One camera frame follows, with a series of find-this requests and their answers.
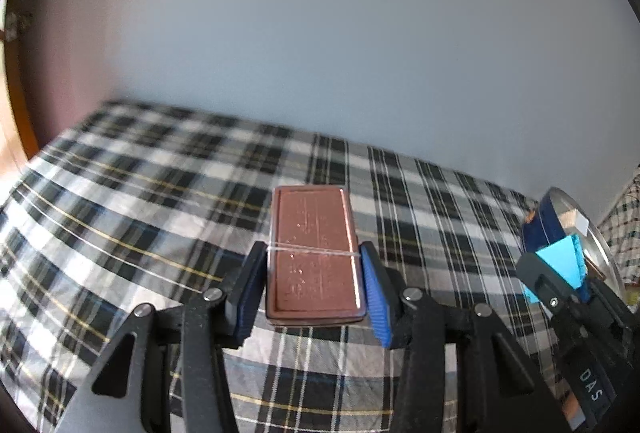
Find teal toy building block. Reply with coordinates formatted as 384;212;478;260
536;234;589;302

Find brown rectangular tin case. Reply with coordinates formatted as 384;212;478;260
266;185;367;327

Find round blue cookie tin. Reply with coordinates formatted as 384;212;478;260
521;187;626;300

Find plaid cloth at right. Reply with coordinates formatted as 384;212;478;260
599;169;640;286

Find black white plaid tablecloth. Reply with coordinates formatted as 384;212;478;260
1;102;570;432

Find wooden door with knob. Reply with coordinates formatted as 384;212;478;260
1;0;40;182

